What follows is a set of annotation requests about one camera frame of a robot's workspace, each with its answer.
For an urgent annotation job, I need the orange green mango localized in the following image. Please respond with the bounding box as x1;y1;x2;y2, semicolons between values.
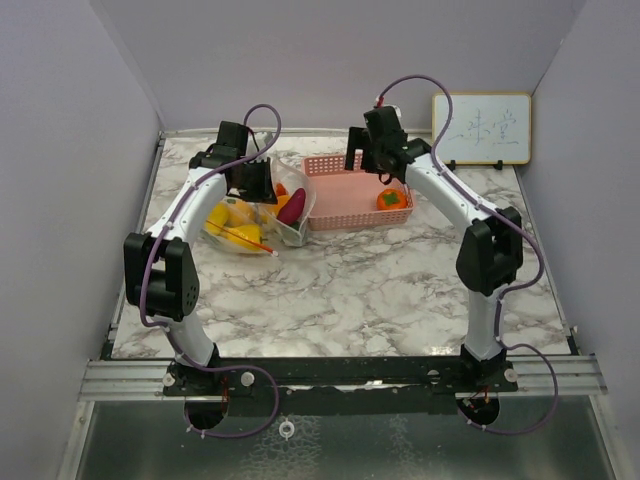
270;195;290;217

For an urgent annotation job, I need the yellow orange peach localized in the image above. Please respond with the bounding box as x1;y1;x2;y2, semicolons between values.
226;198;256;227

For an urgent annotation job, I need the clear bag red zipper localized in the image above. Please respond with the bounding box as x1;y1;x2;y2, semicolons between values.
202;197;279;257

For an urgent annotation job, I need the yellow orange fruit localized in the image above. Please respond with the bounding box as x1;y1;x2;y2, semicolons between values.
204;201;230;236

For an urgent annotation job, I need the clear bag white zipper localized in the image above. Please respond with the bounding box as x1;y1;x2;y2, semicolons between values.
267;159;317;247

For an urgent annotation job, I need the orange persimmon green leaf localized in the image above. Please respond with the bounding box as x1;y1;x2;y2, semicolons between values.
376;188;408;211

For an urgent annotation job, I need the dark red fruit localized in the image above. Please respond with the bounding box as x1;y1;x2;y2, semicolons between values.
276;188;307;225

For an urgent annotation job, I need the yellow bell pepper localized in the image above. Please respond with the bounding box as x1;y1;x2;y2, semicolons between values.
225;224;262;250

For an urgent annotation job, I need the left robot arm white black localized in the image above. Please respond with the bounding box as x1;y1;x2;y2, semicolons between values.
124;121;276;395

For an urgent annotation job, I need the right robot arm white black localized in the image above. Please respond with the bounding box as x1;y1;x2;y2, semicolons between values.
344;106;523;391

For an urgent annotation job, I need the pink plastic basket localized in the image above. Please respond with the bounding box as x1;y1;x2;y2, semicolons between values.
301;154;415;231

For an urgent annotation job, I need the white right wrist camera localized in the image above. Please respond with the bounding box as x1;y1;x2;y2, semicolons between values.
380;104;402;118

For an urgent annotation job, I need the small whiteboard wooden frame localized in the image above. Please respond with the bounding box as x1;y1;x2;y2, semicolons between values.
432;92;532;165

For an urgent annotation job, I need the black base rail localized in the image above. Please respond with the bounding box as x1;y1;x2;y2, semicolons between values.
163;355;518;417

